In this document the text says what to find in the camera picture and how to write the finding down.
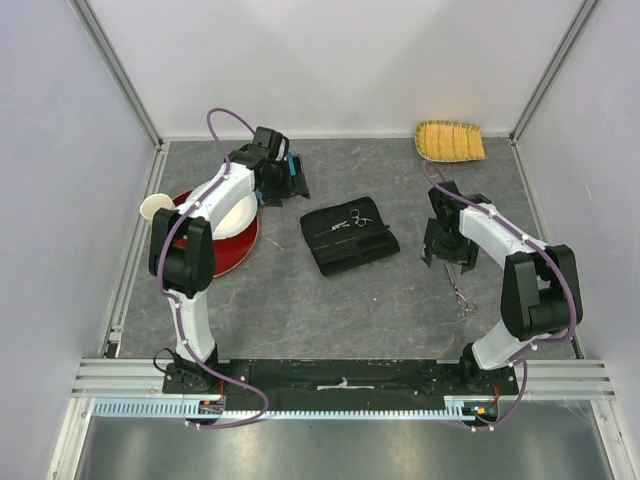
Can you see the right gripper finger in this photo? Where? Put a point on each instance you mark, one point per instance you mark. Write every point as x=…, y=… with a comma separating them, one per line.
x=428, y=241
x=470, y=257

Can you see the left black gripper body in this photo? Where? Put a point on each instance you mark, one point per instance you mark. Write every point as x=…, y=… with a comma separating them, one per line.
x=277, y=189

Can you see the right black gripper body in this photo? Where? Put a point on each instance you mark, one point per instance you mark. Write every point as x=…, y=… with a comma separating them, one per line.
x=449, y=245

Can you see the silver thinning scissors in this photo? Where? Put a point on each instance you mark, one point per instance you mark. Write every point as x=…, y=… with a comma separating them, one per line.
x=464, y=306

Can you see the silver scissors with black blades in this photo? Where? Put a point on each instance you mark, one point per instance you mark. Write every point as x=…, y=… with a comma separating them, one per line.
x=355, y=219

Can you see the black zipper tool case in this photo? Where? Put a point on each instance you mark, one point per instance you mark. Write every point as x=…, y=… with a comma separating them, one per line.
x=347, y=248

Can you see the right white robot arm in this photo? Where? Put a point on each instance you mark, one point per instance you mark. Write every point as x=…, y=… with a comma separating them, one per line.
x=540, y=300

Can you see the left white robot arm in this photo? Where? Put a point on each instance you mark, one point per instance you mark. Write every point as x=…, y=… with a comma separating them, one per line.
x=182, y=257

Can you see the teal dotted plate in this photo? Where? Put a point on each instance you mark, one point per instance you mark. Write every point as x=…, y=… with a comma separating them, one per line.
x=274, y=180

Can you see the white paper plate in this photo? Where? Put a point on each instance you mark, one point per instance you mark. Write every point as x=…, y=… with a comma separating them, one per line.
x=237, y=219

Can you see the red round plate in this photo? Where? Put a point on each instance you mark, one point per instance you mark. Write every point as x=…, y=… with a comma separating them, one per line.
x=230, y=253

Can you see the woven bamboo basket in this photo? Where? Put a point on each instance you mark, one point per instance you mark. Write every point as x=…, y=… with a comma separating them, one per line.
x=449, y=141

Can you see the cream yellow mug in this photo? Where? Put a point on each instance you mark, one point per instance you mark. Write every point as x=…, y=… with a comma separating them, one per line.
x=153, y=203

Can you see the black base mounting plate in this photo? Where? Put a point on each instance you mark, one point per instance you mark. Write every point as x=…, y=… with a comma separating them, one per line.
x=365, y=385

